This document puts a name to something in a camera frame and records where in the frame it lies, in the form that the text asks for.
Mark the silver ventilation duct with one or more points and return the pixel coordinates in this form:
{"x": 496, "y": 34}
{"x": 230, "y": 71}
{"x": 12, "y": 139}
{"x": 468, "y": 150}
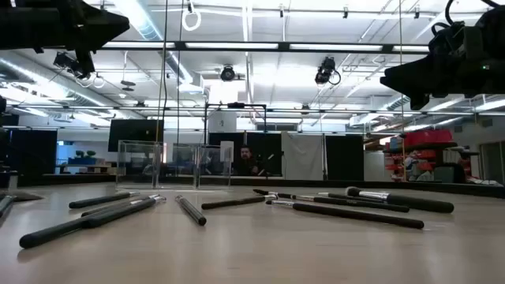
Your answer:
{"x": 146, "y": 23}

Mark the wooden crates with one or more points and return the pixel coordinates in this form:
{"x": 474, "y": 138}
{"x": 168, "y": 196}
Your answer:
{"x": 104, "y": 165}

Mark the red storage bins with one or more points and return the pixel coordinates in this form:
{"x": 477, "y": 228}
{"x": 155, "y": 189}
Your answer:
{"x": 428, "y": 138}

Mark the white box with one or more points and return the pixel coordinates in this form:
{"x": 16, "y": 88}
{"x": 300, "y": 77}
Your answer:
{"x": 222, "y": 121}

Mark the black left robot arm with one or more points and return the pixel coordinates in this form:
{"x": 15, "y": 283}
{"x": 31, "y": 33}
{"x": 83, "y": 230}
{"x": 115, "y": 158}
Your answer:
{"x": 16, "y": 23}

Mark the blue shelf with plants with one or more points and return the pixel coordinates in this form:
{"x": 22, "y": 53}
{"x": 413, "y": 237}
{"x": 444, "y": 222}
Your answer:
{"x": 82, "y": 159}

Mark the black overhead light bar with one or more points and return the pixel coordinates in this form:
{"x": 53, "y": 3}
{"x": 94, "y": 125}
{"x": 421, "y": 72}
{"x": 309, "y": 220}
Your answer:
{"x": 284, "y": 46}

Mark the black partition panel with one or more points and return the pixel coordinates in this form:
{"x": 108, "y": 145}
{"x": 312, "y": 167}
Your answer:
{"x": 268, "y": 152}
{"x": 344, "y": 158}
{"x": 33, "y": 152}

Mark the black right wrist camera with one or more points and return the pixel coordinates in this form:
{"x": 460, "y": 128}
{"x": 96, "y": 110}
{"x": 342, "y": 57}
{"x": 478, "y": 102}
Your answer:
{"x": 450, "y": 39}

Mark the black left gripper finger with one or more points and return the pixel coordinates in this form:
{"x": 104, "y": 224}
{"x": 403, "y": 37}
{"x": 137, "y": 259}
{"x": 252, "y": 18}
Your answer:
{"x": 108, "y": 25}

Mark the white hanging cloth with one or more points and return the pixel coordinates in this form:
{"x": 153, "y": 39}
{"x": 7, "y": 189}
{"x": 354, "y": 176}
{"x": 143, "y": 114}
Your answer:
{"x": 301, "y": 155}

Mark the black aluminium table frame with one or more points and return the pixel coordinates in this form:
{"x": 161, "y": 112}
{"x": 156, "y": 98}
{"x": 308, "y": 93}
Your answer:
{"x": 315, "y": 184}

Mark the large black powder brush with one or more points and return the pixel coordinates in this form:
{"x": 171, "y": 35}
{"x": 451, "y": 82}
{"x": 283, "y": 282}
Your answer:
{"x": 418, "y": 203}

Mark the black metal rig frame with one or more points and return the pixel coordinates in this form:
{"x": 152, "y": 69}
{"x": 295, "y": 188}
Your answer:
{"x": 235, "y": 105}

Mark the storage shelf rack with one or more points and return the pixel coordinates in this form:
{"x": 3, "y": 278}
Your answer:
{"x": 430, "y": 158}

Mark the black ceiling camera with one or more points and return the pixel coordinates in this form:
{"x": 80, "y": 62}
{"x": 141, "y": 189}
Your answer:
{"x": 63, "y": 61}
{"x": 227, "y": 73}
{"x": 325, "y": 71}

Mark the person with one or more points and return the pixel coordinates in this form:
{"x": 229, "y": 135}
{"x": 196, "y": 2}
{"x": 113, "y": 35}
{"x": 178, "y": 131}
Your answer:
{"x": 246, "y": 159}

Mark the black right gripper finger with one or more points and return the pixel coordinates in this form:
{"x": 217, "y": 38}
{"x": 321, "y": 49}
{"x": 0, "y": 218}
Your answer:
{"x": 398, "y": 79}

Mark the black wall monitor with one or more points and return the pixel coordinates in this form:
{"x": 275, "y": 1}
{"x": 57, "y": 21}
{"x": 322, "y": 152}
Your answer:
{"x": 134, "y": 136}

